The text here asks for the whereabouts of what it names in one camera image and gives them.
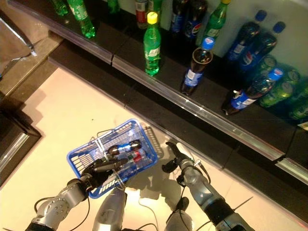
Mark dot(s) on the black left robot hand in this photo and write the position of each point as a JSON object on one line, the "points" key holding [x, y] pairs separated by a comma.
{"points": [[98, 175]]}

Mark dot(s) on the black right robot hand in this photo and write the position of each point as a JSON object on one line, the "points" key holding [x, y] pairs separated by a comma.
{"points": [[179, 160]]}

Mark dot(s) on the blue plastic shopping basket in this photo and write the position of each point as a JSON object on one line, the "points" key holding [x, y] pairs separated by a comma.
{"points": [[139, 168]]}

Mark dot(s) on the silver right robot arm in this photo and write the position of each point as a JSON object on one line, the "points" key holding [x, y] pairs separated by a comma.
{"points": [[202, 187]]}

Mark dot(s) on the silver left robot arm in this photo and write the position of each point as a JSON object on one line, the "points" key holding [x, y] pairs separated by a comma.
{"points": [[57, 204]]}

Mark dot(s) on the silver left robot leg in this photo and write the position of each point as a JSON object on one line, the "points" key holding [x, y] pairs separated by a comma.
{"points": [[108, 214]]}

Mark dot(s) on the silver robot leg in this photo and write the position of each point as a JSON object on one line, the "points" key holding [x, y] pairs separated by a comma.
{"points": [[108, 214], [179, 222]]}

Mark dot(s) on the black right robot foot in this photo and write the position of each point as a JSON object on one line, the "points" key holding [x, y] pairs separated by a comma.
{"points": [[183, 203]]}

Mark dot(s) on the silver right robot leg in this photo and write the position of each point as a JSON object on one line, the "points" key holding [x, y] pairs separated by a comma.
{"points": [[179, 222]]}

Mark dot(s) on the black shelf base plinth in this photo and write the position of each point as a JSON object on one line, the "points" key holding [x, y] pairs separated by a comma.
{"points": [[144, 103]]}

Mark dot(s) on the black side cabinet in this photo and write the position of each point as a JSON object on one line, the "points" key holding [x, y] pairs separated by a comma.
{"points": [[9, 134]]}

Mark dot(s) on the green soda can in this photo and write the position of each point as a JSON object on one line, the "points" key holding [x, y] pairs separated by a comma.
{"points": [[269, 61], [300, 108], [292, 75], [279, 95]]}

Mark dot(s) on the blue cardboard box gold print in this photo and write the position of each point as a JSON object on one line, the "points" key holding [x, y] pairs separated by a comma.
{"points": [[304, 126]]}

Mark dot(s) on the dark diagonal bar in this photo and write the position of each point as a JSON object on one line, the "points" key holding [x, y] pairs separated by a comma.
{"points": [[21, 38]]}

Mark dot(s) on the pinkish brown curtain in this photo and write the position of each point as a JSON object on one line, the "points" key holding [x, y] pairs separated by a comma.
{"points": [[12, 36]]}

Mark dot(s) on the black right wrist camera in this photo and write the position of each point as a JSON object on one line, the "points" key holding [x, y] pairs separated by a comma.
{"points": [[181, 180]]}

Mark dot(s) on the black shelf board clear rail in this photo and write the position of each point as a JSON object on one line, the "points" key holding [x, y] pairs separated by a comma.
{"points": [[216, 106], [298, 149], [106, 38]]}

